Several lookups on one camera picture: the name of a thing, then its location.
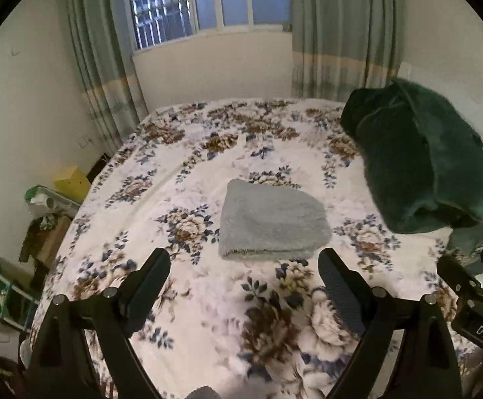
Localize grey fluffy pants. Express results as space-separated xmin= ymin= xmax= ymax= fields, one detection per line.
xmin=219 ymin=179 xmax=332 ymax=261

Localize green metal rack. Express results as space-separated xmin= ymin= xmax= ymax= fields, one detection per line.
xmin=0 ymin=266 xmax=40 ymax=333

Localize dark green blanket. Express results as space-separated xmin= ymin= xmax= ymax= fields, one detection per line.
xmin=340 ymin=78 xmax=483 ymax=234

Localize dark wooden nightstand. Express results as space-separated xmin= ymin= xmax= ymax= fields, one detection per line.
xmin=18 ymin=213 xmax=71 ymax=291

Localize green white plastic bag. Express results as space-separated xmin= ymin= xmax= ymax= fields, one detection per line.
xmin=24 ymin=185 xmax=80 ymax=219

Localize floral bed blanket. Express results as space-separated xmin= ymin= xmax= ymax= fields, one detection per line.
xmin=32 ymin=99 xmax=483 ymax=398

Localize yellow box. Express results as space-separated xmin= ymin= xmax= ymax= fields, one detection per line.
xmin=53 ymin=166 xmax=91 ymax=203

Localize green striped right curtain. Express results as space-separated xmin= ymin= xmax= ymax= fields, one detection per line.
xmin=291 ymin=0 xmax=404 ymax=102

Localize green striped curtain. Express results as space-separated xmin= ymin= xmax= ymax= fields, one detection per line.
xmin=291 ymin=0 xmax=404 ymax=102
xmin=60 ymin=0 xmax=149 ymax=153

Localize green striped left curtain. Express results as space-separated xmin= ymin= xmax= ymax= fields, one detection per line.
xmin=60 ymin=0 xmax=149 ymax=153

